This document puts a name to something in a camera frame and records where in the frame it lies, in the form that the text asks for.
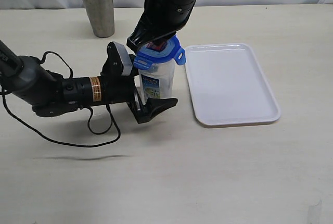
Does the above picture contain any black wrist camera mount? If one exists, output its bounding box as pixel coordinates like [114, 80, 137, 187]
[101, 42, 133, 76]

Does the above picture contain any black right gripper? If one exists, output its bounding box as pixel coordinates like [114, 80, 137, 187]
[126, 10, 189, 52]

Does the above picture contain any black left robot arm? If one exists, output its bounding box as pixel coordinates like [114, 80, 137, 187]
[1, 42, 178, 123]

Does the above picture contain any clear plastic tall container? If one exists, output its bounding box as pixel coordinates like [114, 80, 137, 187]
[138, 60, 175, 102]

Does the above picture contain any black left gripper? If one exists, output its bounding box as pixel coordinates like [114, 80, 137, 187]
[100, 67, 178, 124]

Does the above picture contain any stainless steel cup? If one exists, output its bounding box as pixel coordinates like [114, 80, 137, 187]
[82, 0, 115, 38]

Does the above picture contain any white rectangular plastic tray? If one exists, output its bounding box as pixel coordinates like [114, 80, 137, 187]
[185, 43, 281, 128]

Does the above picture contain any blue plastic lid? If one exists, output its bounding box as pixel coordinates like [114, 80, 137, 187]
[133, 35, 186, 70]

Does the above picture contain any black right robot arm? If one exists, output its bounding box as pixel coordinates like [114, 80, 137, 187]
[126, 0, 196, 53]

